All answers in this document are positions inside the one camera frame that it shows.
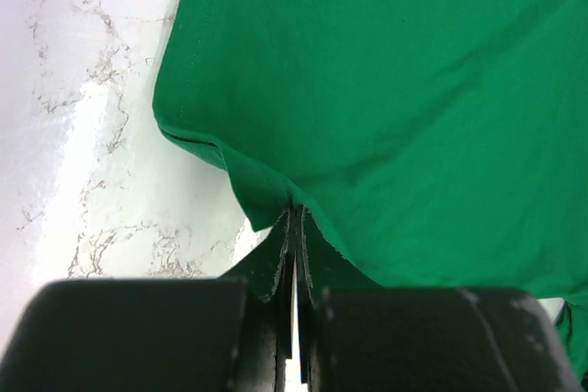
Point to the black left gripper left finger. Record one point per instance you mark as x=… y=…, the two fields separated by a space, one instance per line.
x=229 y=333

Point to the green t shirt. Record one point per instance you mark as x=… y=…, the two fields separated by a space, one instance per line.
x=436 y=142

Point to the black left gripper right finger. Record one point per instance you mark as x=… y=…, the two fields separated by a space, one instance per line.
x=356 y=335

